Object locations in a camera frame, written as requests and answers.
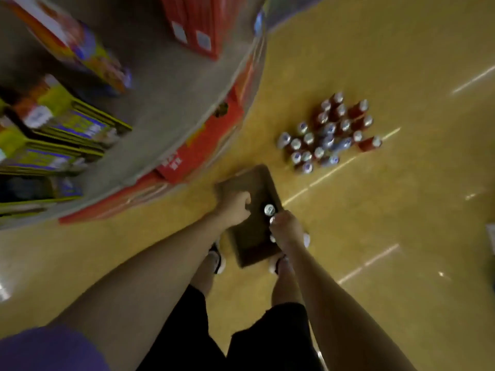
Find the red porridge print carton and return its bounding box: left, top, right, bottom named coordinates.
left=58, top=172, right=183, bottom=225
left=232, top=46, right=263, bottom=109
left=154, top=94, right=245, bottom=185

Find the person's right white shoe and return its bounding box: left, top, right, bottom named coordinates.
left=269, top=232, right=311, bottom=277

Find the person's left leg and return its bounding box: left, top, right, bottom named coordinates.
left=189, top=255, right=217, bottom=298

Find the person's right leg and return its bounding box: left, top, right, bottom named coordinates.
left=270, top=258, right=304, bottom=308

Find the row of yellow orange cartons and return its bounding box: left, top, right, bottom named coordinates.
left=0, top=0, right=134, bottom=219

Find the purple shirt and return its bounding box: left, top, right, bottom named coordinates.
left=0, top=324, right=111, bottom=371

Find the round wooden shelf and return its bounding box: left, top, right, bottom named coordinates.
left=0, top=0, right=270, bottom=230

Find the small red carton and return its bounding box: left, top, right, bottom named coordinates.
left=158, top=0, right=248, bottom=61

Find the person's right forearm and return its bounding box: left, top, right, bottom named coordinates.
left=284, top=243, right=418, bottom=371

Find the brown cardboard box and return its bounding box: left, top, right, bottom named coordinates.
left=213, top=164, right=287, bottom=269

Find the person's white shoe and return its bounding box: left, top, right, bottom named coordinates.
left=208, top=243, right=227, bottom=276
left=269, top=232, right=311, bottom=277

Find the person's left white shoe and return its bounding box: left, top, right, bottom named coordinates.
left=208, top=243, right=227, bottom=276

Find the person's left forearm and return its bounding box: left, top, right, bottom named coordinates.
left=50, top=216, right=233, bottom=371

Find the person's right hand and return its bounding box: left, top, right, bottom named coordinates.
left=269, top=210, right=305, bottom=254

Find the cluster of cans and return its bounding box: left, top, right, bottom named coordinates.
left=275, top=91, right=384, bottom=175

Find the person's leg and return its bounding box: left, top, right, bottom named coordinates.
left=189, top=255, right=217, bottom=298
left=270, top=258, right=304, bottom=308

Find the person's left hand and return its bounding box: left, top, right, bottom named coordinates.
left=213, top=190, right=252, bottom=228

